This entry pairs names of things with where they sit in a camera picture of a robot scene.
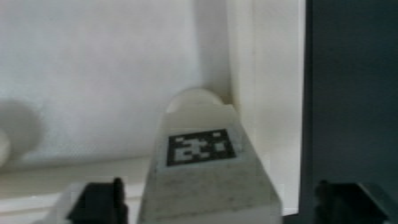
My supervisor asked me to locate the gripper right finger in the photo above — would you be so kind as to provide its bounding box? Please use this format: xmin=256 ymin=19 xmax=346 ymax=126
xmin=314 ymin=180 xmax=398 ymax=224

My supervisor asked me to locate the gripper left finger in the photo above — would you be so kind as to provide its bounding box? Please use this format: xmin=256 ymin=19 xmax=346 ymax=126
xmin=55 ymin=178 xmax=128 ymax=224

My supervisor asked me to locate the white leg with tag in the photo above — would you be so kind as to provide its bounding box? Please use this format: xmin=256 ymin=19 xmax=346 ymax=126
xmin=137 ymin=88 xmax=282 ymax=224

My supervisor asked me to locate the white square tabletop tray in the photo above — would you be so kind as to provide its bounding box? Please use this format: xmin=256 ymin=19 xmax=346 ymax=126
xmin=0 ymin=0 xmax=307 ymax=224

